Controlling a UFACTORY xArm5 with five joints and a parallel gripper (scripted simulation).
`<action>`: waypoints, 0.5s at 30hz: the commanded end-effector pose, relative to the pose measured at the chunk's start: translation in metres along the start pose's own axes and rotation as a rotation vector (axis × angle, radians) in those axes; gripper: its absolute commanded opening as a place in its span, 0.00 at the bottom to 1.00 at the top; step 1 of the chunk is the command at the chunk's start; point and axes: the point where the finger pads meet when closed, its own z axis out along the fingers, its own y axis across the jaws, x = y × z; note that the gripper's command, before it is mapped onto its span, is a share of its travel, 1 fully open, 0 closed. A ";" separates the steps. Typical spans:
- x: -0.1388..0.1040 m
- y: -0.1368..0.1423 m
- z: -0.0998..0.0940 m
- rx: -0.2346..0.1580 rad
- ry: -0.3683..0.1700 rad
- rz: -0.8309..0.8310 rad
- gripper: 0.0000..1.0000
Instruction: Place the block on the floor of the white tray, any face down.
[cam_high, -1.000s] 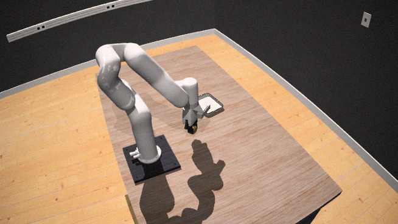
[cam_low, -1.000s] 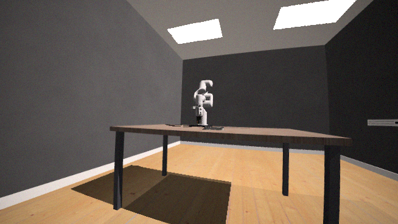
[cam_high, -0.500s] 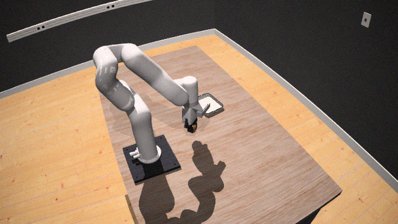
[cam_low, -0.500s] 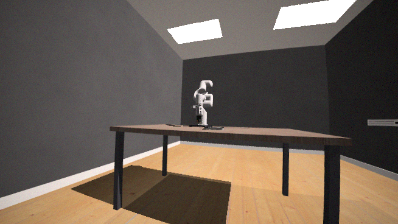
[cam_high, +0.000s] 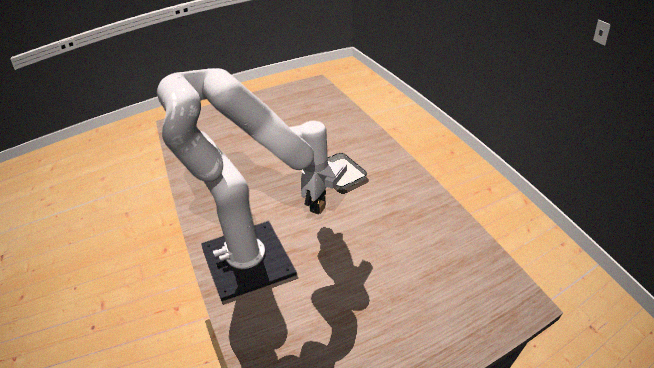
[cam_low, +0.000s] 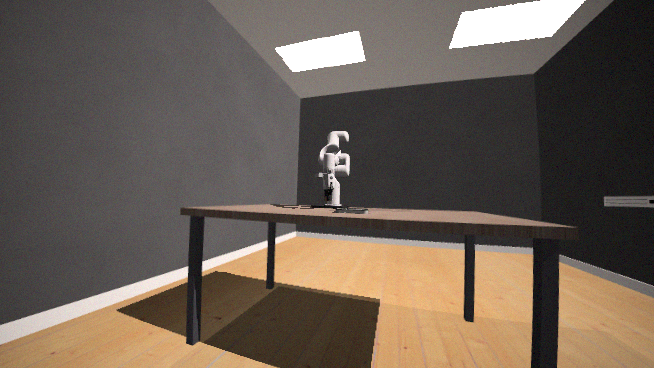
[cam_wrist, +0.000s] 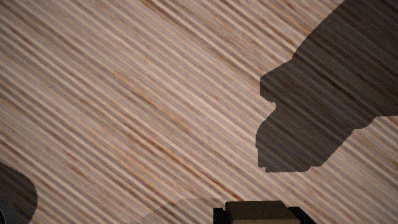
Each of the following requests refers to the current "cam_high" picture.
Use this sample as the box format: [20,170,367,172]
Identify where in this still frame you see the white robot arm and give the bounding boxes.
[157,69,347,269]

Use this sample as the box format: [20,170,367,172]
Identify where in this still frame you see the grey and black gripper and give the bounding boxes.
[301,169,326,214]

